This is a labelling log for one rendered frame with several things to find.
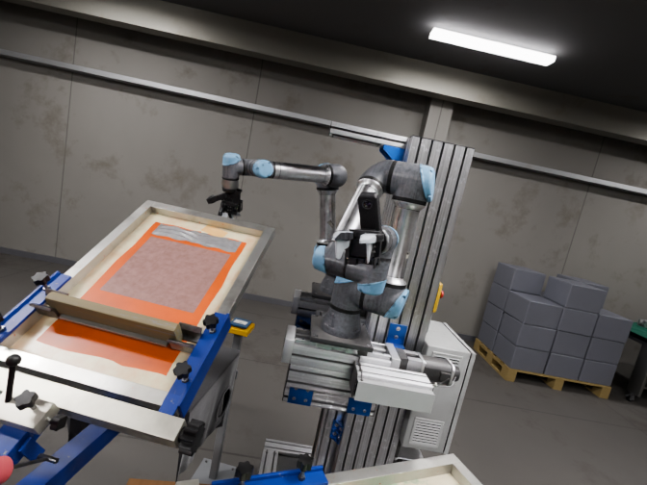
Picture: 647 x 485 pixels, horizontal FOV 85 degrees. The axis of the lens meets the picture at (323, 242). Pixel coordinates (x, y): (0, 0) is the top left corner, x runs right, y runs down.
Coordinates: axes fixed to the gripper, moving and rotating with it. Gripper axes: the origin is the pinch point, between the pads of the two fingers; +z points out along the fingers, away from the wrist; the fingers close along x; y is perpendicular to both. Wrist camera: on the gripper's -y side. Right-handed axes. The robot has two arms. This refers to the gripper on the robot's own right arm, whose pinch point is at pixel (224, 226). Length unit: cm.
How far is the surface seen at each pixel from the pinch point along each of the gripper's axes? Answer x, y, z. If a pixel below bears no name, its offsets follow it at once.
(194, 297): -55, 14, 2
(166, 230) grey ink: -27.3, -13.2, -5.8
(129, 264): -47.3, -15.3, 0.1
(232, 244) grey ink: -26.7, 15.4, -5.8
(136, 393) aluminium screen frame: -90, 17, 8
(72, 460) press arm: -98, 3, 30
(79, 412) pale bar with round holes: -100, 10, 5
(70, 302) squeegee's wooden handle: -76, -12, -3
